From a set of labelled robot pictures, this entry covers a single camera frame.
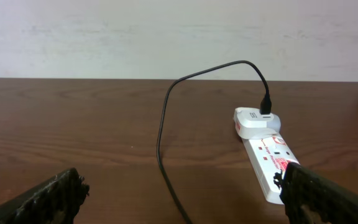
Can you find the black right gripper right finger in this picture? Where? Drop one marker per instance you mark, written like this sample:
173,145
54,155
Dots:
310,198

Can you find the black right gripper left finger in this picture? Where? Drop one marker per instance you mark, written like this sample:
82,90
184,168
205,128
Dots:
55,201

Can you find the white power strip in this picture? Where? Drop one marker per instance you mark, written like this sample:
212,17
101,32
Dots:
268,157

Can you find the white USB wall charger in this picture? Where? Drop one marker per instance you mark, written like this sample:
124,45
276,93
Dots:
250,124

